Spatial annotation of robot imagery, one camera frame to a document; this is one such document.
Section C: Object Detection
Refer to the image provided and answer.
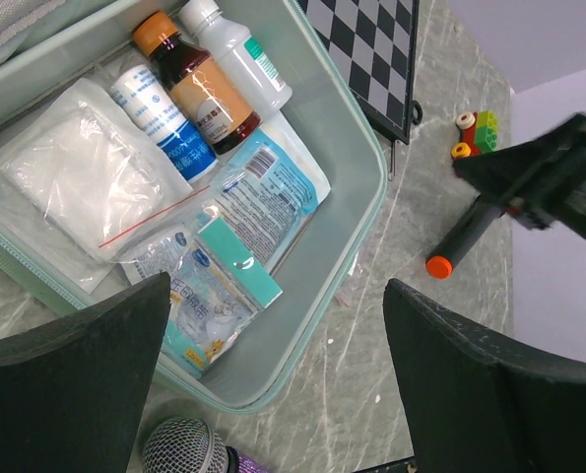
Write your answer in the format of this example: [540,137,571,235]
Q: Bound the alcohol wipe sachets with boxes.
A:
[119,223,193,284]

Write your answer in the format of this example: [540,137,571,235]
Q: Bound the blue white bandage roll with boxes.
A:
[109,64,218,183]

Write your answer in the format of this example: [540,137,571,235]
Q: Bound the brown orange syrup bottle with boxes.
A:
[132,11,261,155]

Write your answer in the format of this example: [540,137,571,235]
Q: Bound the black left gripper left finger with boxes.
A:
[0,273,170,472]

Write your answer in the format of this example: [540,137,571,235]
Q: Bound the purple glitter microphone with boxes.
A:
[142,417,268,473]

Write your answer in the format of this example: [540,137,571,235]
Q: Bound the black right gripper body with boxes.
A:
[453,113,586,240]

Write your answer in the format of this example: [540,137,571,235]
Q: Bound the black white chessboard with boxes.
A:
[298,0,420,144]

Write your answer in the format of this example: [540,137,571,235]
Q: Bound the colourful toy block car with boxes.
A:
[450,110,498,161]

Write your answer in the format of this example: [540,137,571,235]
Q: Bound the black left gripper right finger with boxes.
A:
[383,279,586,472]

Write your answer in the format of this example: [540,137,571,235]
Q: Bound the black binder clip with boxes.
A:
[411,100,423,126]

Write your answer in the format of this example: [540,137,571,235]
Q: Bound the white gauze pad packet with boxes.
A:
[0,79,193,294]

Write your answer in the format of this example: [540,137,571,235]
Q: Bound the mint green medicine case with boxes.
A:
[0,1,387,414]

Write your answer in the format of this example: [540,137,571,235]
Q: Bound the small zip bag swabs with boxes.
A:
[162,181,284,378]

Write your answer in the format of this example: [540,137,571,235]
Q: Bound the white medicine bottle green label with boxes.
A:
[178,0,293,121]

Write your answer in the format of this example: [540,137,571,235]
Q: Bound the blue white mask packet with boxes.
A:
[210,112,331,272]

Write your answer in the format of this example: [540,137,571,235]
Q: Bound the black tube orange cap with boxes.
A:
[425,196,503,280]

